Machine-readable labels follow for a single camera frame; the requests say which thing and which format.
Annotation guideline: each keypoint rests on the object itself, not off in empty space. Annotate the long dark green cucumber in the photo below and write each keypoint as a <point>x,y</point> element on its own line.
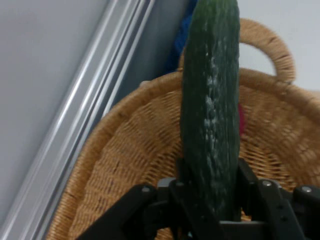
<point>212,100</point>

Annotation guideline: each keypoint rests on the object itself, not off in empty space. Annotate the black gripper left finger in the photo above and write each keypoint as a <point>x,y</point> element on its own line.
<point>140,215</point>

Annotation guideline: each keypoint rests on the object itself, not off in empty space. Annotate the magenta sweet potato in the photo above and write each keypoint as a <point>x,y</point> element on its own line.
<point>242,120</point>

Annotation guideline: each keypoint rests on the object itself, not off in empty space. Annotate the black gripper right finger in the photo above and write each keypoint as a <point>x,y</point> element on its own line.
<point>275,210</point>

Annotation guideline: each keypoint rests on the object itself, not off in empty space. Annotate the woven wicker basket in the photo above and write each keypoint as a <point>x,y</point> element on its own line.
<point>135,150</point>

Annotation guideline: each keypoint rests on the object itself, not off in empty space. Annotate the blue foam mat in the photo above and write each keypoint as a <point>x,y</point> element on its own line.
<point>183,37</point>

